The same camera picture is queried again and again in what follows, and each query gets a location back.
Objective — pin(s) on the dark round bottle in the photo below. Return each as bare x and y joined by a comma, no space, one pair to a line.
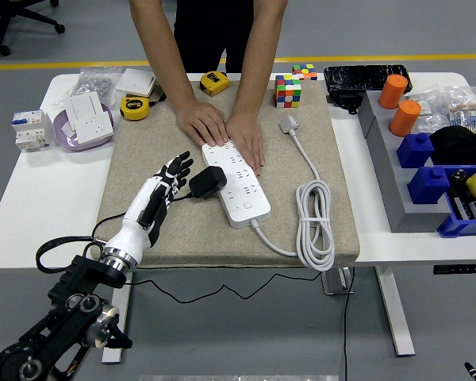
459,177

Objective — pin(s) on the white power strip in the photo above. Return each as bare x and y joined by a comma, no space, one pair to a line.
250,198

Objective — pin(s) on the white wall socket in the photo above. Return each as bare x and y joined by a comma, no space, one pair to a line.
93,127

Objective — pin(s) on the purple bowl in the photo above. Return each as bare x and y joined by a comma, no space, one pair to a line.
69,145

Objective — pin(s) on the person's left forearm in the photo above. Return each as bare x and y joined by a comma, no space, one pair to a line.
262,51

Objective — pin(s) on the grey-brown mat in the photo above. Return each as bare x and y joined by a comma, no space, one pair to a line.
202,246

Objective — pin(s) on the blue plastic bin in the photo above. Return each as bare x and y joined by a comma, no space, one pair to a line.
460,228

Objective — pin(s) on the silver metal bracket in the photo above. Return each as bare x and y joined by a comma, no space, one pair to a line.
335,282

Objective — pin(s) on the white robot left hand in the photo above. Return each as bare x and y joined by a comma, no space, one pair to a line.
131,234

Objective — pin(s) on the black office chair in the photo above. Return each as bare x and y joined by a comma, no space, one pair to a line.
2,35

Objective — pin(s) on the person's right forearm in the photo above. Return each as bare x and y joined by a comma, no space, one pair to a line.
158,51

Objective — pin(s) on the small square yellow tape measure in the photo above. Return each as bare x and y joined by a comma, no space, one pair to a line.
214,83

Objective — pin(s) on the orange cylinder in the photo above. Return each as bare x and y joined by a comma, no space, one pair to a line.
392,93
404,119

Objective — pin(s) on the black cloth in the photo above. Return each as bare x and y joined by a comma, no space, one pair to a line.
460,147

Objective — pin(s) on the white circuit breaker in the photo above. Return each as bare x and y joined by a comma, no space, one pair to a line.
31,131

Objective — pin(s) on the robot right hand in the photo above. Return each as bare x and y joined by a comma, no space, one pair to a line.
472,371

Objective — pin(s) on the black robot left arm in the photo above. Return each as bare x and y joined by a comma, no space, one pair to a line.
83,270

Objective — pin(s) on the grey stepped block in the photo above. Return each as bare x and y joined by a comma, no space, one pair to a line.
396,198

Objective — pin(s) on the plastic bag of resistors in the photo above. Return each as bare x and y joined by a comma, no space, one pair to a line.
466,113

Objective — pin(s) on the blue block with knob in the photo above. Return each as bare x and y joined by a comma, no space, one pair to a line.
414,152
428,188

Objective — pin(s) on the black table control panel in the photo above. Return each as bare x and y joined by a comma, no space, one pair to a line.
460,269

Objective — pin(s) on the white table leg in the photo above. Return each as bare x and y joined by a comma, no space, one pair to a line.
394,317
123,297

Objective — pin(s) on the plastic bag of screws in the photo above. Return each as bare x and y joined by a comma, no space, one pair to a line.
91,81

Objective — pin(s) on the round yellow tape measure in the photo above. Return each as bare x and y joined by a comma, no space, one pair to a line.
135,109

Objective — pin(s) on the clear plastic bag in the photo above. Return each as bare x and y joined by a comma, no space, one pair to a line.
430,107

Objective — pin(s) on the large Rubik's cube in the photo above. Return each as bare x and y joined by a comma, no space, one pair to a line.
288,93

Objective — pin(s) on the person's right hand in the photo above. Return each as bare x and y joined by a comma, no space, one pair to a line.
202,123

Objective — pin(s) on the small Rubik's cube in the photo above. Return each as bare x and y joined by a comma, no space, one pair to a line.
304,72

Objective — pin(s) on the person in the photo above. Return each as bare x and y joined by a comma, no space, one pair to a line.
222,31

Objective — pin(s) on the white switch panel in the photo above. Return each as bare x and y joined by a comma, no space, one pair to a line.
83,105

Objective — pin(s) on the black plug adapter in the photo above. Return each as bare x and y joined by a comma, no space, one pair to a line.
208,182

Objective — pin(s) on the person's left hand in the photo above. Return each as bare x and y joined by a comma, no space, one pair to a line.
246,137

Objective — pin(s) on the row of brown vials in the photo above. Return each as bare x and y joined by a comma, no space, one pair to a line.
470,208

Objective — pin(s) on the black glossy tray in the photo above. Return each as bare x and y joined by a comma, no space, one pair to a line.
357,77

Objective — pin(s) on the white square switch plate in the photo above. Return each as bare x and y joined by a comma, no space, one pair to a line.
137,81

